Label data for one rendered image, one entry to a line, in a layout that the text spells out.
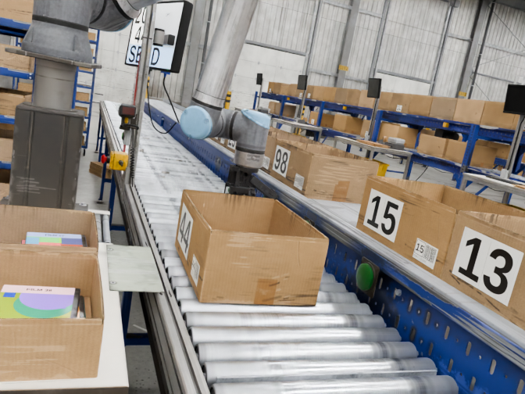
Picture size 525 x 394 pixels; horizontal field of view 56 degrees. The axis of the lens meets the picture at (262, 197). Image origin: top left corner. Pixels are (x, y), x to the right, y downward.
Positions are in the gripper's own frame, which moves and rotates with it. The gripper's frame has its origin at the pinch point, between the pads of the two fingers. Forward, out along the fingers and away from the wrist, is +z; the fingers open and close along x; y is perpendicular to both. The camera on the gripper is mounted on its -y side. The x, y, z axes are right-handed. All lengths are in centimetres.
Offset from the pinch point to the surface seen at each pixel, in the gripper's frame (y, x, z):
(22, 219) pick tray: 62, 12, -1
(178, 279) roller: 24.8, 29.9, 5.5
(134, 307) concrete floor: 15, -109, 80
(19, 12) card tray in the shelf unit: 80, -98, -58
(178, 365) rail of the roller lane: 31, 67, 6
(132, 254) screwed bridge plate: 34.8, 15.3, 5.0
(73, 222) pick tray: 50, 12, -2
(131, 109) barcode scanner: 33, -64, -27
